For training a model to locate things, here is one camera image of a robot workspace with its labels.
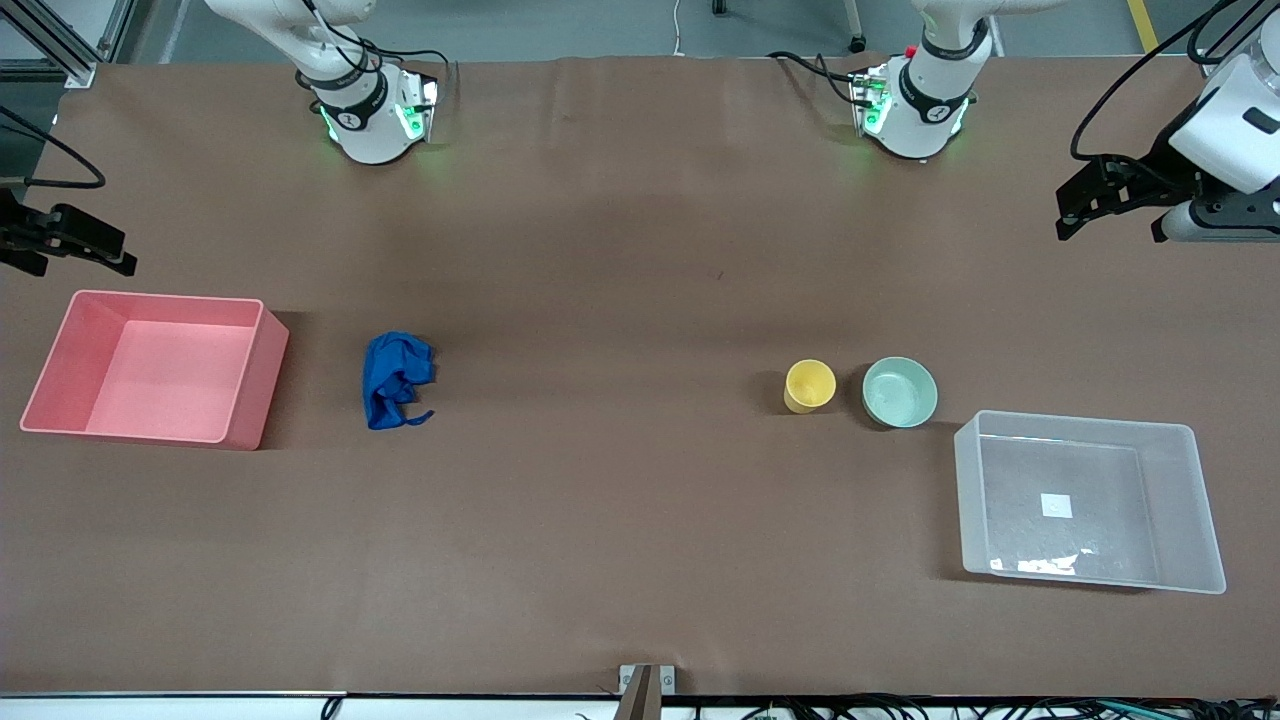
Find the mint green bowl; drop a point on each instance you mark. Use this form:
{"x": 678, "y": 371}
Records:
{"x": 900, "y": 392}

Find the blue cloth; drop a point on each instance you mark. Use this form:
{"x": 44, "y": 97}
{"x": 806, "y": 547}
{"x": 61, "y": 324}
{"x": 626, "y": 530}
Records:
{"x": 390, "y": 370}

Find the yellow plastic cup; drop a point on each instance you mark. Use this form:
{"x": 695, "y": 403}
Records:
{"x": 808, "y": 385}

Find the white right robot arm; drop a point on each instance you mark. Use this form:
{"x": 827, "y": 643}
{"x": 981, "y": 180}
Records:
{"x": 365, "y": 125}

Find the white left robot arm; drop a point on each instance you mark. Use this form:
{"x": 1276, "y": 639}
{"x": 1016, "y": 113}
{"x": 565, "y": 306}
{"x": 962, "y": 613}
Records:
{"x": 920, "y": 110}

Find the clear plastic box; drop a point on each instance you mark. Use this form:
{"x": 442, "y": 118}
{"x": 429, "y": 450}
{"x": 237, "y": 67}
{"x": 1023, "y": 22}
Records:
{"x": 1100, "y": 545}

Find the pink plastic bin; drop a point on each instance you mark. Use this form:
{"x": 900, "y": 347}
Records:
{"x": 170, "y": 370}

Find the stand leg with caster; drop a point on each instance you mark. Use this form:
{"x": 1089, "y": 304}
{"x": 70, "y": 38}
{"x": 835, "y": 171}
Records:
{"x": 857, "y": 43}

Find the white square label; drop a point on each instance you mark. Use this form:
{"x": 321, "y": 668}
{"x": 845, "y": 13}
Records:
{"x": 1056, "y": 505}

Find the brown table cover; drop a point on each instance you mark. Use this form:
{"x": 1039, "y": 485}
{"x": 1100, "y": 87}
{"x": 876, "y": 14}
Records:
{"x": 600, "y": 500}

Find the aluminium frame profile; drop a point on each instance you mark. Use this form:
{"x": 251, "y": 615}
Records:
{"x": 85, "y": 70}

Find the metal table clamp bracket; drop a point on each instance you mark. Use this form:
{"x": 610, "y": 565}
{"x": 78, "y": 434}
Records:
{"x": 645, "y": 690}

